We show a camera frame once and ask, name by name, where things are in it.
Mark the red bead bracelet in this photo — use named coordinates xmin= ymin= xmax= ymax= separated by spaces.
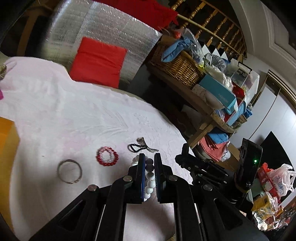
xmin=96 ymin=146 xmax=119 ymax=167

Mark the white bead bracelet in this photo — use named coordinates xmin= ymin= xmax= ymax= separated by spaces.
xmin=131 ymin=154 xmax=156 ymax=202

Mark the dark metal bangle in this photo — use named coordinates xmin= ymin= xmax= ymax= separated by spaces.
xmin=57 ymin=159 xmax=83 ymax=184

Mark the white plastic bag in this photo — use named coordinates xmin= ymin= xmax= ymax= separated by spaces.
xmin=268 ymin=164 xmax=295 ymax=198

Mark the wooden shelf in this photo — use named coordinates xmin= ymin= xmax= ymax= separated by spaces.
xmin=147 ymin=64 xmax=237 ymax=149

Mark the teal cardboard box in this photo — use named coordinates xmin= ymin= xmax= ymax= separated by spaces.
xmin=199 ymin=75 xmax=238 ymax=114

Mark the orange cardboard box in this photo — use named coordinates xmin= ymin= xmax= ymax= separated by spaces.
xmin=0 ymin=117 xmax=20 ymax=227

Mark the wicker basket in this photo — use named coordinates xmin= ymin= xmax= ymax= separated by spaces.
xmin=149 ymin=43 xmax=205 ymax=89

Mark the red pillow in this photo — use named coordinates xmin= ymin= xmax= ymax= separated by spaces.
xmin=69 ymin=37 xmax=127 ymax=88

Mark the blue cloth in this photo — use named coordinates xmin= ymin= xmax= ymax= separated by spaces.
xmin=161 ymin=37 xmax=195 ymax=63

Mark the silver foil insulation sheet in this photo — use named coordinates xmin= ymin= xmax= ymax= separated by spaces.
xmin=39 ymin=1 xmax=161 ymax=90

